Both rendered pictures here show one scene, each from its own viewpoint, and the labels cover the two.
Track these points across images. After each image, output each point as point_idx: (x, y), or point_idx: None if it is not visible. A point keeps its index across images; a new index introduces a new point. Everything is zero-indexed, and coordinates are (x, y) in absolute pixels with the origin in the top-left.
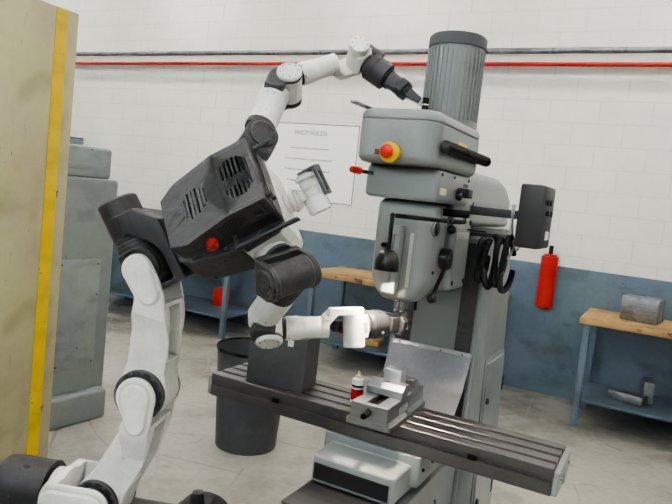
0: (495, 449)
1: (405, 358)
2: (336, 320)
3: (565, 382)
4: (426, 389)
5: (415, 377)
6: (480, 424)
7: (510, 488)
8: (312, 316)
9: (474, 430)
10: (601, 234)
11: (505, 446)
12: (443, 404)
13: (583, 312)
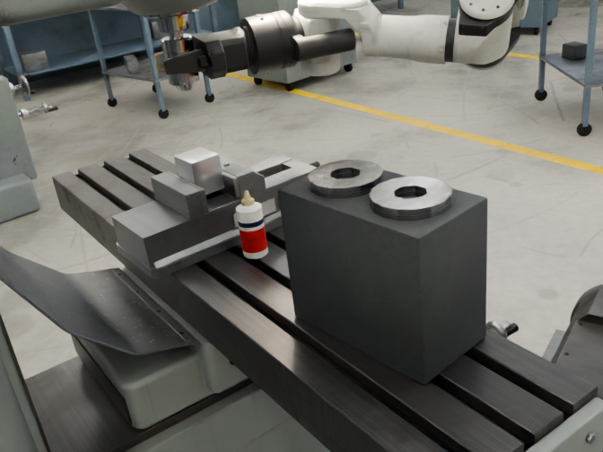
0: (165, 167)
1: (11, 277)
2: (345, 29)
3: None
4: (41, 284)
5: (31, 288)
6: (101, 206)
7: None
8: (396, 16)
9: (135, 195)
10: None
11: (142, 171)
12: (50, 275)
13: None
